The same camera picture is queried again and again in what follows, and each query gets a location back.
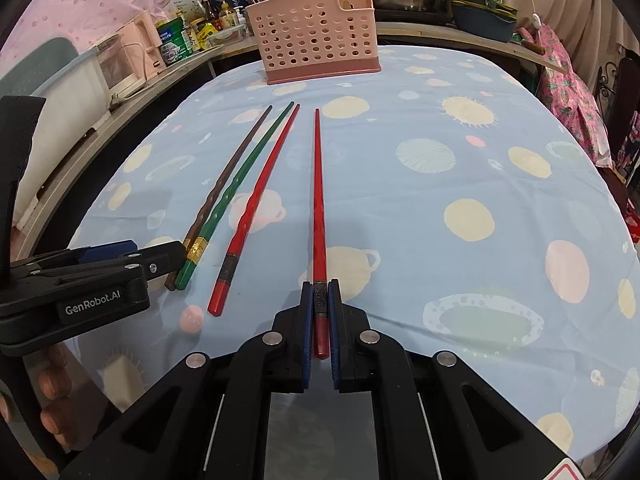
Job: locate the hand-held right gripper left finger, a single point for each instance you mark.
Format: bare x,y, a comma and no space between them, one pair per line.
305,335

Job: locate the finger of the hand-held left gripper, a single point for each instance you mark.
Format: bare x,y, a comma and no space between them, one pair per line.
165,259
107,250

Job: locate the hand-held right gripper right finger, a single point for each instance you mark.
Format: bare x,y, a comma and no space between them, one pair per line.
337,335

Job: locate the brown chopstick gold band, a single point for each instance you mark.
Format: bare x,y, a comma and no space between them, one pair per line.
205,212

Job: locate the red chopstick dark band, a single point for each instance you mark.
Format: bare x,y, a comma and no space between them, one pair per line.
318,210
218,300

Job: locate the pink perforated utensil basket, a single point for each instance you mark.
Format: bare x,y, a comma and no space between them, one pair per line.
320,72

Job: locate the person's left hand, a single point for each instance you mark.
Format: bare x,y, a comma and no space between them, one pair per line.
55,385

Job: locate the blue printed tablecloth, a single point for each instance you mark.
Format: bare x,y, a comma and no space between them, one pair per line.
400,210

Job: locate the white plastic tub blue rim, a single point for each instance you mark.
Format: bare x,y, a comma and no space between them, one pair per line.
65,110

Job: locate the white pink kitchen appliance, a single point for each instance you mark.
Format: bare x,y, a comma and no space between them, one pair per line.
120,67

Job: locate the grey-green plastic panel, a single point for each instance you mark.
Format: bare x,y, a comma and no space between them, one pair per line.
45,65

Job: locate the yellow packet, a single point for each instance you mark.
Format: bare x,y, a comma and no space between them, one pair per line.
204,35

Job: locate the pink spotted curtain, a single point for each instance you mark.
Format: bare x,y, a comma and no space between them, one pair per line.
90,5

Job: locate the white packet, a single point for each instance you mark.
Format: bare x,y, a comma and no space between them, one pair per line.
185,10

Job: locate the yellow label bottle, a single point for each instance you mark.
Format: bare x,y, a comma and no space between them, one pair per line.
227,16

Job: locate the dark sauce bottle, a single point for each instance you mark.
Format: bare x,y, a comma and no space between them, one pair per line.
206,7

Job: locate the wooden back counter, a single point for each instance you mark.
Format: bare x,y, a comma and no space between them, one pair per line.
425,30

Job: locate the pink floral cloth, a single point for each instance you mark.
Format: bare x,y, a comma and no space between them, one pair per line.
565,90

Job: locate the blue plastic basin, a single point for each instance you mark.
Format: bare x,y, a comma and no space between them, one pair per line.
482,22

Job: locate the wooden rolling pin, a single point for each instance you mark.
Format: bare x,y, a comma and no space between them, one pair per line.
534,48

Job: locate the black metal chair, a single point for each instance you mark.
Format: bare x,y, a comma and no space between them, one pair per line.
622,95

